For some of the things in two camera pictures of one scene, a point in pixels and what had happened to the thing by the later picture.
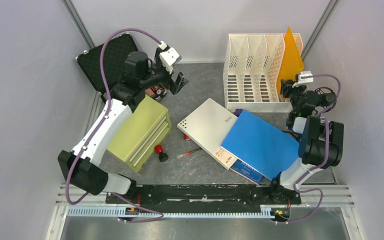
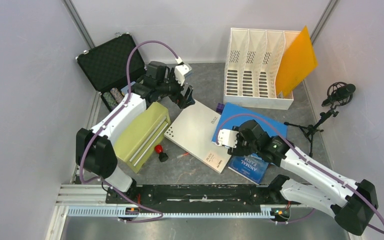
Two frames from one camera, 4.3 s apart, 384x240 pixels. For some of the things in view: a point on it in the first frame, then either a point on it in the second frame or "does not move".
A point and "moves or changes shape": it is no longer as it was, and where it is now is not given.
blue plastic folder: [264, 148] moves or changes shape
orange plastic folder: [291, 63] moves or changes shape
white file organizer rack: [251, 64] does not move
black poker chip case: [115, 53] does not move
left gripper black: [180, 82] → [188, 100]
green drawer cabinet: [140, 138] does not move
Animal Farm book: [246, 171] does not move
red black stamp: [162, 157] does not move
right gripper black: [286, 87] → [237, 151]
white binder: [208, 127] moves or changes shape
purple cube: [238, 111] → [219, 108]
